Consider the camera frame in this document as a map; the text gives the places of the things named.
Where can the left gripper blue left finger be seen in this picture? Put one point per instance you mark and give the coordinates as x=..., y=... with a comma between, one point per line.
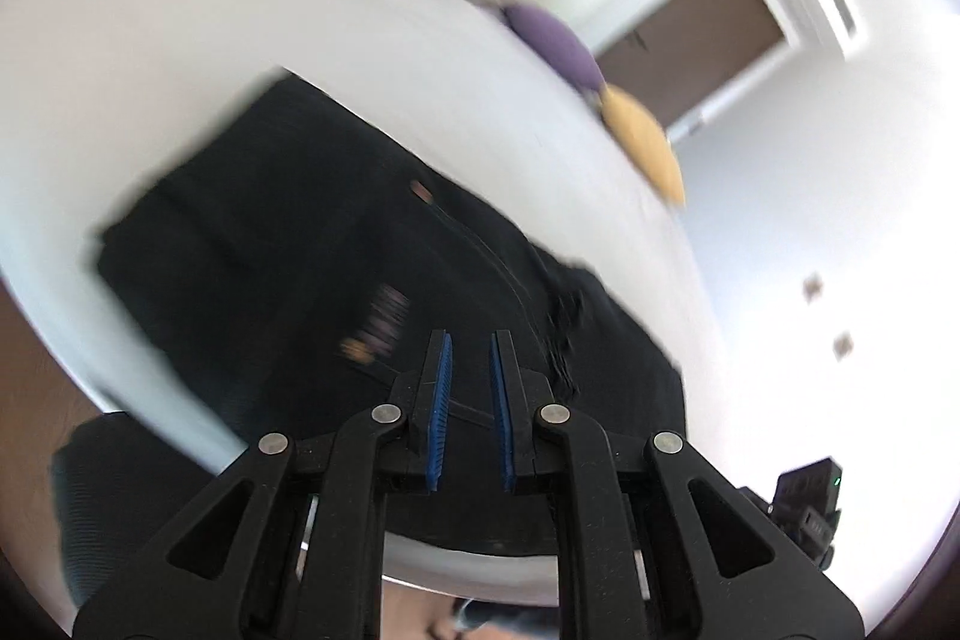
x=430, y=411

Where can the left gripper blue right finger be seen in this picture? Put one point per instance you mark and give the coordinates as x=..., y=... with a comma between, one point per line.
x=511, y=412

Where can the black denim pants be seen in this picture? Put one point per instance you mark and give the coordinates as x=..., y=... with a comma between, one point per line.
x=293, y=268

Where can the black office chair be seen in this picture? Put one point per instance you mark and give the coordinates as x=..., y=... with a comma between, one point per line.
x=114, y=485

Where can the yellow cushion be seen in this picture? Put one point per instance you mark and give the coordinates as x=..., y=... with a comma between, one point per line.
x=643, y=141

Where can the purple cushion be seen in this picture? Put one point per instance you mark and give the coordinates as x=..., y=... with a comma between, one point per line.
x=556, y=44

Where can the brown wooden door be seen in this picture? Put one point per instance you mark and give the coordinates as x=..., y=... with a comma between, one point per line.
x=687, y=50

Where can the white bed mattress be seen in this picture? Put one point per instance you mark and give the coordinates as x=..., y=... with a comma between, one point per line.
x=101, y=98

